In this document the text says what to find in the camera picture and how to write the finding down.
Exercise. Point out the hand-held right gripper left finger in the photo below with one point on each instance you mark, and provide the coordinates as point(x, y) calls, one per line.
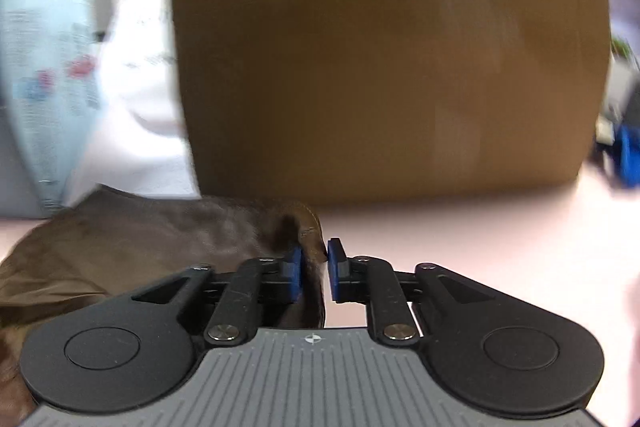
point(296, 274)

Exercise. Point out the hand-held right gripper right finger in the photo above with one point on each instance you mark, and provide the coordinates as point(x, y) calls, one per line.
point(334, 269)

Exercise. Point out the brown leather garment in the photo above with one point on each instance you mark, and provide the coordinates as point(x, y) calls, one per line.
point(150, 232)

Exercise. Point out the large cardboard box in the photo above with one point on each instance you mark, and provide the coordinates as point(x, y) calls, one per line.
point(380, 67)

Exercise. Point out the white bag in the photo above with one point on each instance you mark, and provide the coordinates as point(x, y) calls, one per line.
point(140, 72)

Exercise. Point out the blue cloth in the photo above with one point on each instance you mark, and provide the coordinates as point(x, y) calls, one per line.
point(629, 157)

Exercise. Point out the pale blue printed box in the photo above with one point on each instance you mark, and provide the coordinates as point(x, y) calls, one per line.
point(45, 82)

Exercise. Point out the green potted plant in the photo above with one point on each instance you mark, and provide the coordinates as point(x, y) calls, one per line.
point(621, 47)

